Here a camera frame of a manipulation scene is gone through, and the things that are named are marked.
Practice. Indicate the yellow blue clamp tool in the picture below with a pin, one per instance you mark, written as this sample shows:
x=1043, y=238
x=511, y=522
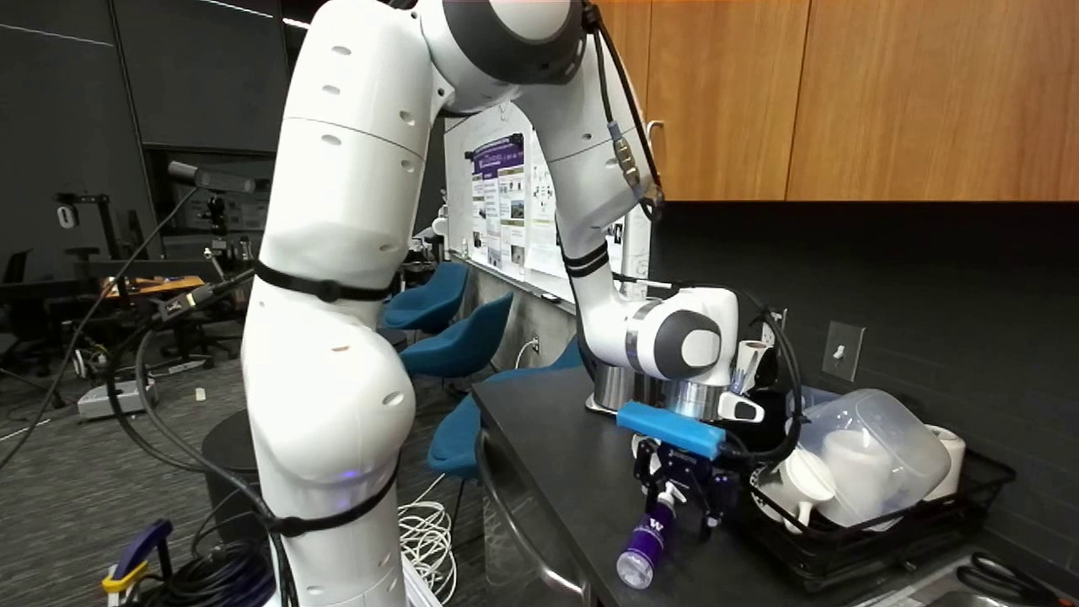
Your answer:
x=136, y=561

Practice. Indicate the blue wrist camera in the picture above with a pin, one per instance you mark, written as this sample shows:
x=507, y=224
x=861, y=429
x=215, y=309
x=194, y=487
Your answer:
x=669, y=429

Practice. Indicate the cluttered wooden desk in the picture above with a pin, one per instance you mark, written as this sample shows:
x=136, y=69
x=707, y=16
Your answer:
x=153, y=288

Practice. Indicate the gray floor box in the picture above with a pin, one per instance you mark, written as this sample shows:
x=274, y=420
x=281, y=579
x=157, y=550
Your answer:
x=112, y=400

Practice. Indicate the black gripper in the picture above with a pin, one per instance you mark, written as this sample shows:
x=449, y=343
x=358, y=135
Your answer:
x=696, y=474

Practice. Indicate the stainless steel electric kettle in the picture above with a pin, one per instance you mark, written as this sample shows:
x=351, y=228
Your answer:
x=608, y=388

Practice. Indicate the white plastic tumbler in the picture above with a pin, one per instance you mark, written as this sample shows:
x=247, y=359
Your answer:
x=859, y=474

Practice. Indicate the wooden cabinet door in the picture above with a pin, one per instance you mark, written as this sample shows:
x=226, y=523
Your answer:
x=932, y=102
x=718, y=102

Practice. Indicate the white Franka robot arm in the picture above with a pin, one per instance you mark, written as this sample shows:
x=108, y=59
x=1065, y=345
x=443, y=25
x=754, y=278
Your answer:
x=339, y=340

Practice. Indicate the clear plastic food container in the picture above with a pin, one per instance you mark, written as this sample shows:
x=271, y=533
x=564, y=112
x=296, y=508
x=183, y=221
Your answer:
x=887, y=440

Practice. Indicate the white funnel shaped cup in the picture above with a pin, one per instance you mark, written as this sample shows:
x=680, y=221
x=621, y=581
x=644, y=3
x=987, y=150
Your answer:
x=804, y=476

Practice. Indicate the wall light switch plate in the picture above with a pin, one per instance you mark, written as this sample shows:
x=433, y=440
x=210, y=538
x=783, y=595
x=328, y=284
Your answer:
x=845, y=352

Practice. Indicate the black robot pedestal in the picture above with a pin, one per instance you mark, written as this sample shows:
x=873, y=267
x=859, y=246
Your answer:
x=229, y=460

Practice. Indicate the research poster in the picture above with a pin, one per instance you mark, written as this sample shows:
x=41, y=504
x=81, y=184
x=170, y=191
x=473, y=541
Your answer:
x=499, y=221

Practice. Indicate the white round cup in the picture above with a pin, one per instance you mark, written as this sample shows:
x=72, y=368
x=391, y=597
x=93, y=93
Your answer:
x=944, y=458

